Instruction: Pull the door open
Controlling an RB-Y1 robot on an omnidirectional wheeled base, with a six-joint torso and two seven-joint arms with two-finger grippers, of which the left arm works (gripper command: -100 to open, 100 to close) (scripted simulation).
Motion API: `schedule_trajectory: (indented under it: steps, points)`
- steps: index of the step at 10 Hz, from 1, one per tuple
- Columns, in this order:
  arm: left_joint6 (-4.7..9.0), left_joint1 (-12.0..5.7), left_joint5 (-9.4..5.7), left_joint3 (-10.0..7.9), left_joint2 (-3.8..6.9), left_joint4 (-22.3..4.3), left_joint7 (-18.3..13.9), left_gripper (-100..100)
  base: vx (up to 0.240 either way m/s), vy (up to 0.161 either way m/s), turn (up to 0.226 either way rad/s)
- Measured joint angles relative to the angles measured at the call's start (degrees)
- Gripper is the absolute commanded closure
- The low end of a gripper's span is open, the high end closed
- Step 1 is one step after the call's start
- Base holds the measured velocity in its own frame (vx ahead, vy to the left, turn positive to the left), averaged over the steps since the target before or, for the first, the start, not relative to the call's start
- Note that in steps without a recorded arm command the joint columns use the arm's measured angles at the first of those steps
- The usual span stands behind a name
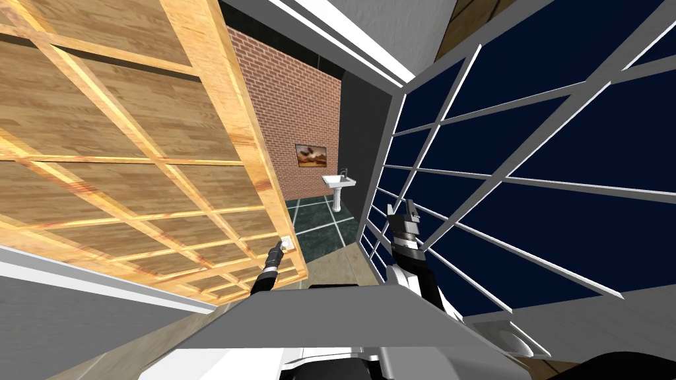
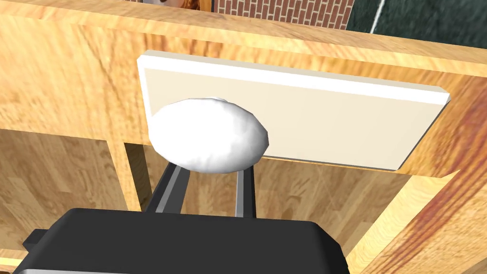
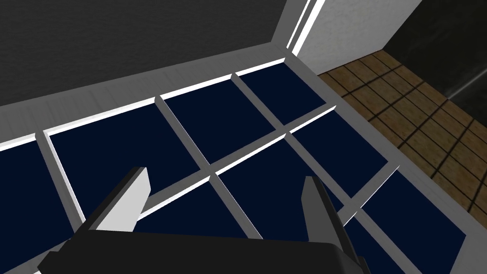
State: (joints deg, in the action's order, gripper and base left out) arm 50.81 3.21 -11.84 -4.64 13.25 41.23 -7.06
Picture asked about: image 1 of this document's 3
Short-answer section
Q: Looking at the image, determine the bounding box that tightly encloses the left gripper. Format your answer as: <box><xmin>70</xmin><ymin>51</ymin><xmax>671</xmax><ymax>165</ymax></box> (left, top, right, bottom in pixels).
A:
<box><xmin>265</xmin><ymin>245</ymin><xmax>287</xmax><ymax>271</ymax></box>

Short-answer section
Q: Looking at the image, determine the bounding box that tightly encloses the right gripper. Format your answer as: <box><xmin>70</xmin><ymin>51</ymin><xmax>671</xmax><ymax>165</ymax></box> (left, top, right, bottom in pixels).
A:
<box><xmin>387</xmin><ymin>198</ymin><xmax>422</xmax><ymax>241</ymax></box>

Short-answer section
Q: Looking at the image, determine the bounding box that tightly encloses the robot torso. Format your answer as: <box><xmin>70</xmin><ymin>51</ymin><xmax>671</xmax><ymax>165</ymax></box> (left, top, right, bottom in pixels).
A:
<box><xmin>138</xmin><ymin>283</ymin><xmax>534</xmax><ymax>380</ymax></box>

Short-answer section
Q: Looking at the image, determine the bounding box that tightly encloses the large grey-framed dark window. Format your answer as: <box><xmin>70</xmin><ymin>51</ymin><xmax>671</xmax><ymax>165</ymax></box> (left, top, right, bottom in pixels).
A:
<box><xmin>358</xmin><ymin>0</ymin><xmax>676</xmax><ymax>319</ymax></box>

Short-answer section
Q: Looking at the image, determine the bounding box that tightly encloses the white pedestal sink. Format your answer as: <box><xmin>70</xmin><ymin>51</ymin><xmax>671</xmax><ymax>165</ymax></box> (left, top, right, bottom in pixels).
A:
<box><xmin>321</xmin><ymin>168</ymin><xmax>357</xmax><ymax>213</ymax></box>

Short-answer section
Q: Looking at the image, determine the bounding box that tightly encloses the brown framed wall picture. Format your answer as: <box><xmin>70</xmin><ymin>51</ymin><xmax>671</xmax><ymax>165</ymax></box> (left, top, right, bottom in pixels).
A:
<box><xmin>294</xmin><ymin>143</ymin><xmax>328</xmax><ymax>170</ymax></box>

